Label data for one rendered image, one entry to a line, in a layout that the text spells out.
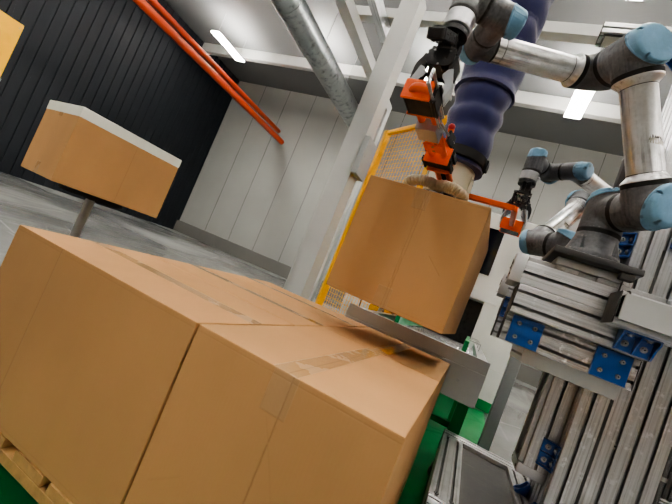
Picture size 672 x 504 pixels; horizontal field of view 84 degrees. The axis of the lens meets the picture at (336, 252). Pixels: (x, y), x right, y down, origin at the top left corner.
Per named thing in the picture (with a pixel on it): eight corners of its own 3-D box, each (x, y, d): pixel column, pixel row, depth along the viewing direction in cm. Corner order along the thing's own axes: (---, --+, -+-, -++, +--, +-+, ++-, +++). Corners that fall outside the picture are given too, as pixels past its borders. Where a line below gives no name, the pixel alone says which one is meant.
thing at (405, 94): (406, 114, 98) (413, 97, 98) (433, 119, 94) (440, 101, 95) (399, 95, 90) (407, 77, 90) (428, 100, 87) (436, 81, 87)
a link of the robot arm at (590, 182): (630, 218, 175) (581, 180, 150) (604, 216, 184) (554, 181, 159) (637, 195, 175) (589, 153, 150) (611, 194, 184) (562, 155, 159)
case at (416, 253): (373, 299, 178) (404, 222, 180) (455, 334, 162) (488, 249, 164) (325, 283, 123) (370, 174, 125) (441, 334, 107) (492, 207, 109)
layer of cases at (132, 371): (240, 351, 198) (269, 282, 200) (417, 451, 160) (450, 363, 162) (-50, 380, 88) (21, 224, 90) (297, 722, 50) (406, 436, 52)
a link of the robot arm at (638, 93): (642, 231, 110) (627, 47, 110) (698, 227, 95) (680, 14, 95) (606, 234, 108) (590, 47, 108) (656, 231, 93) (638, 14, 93)
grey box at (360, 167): (357, 181, 295) (371, 146, 297) (363, 182, 293) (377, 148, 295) (350, 171, 277) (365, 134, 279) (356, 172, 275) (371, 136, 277)
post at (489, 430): (468, 464, 211) (529, 300, 217) (481, 470, 209) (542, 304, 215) (468, 468, 205) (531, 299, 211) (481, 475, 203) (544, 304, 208)
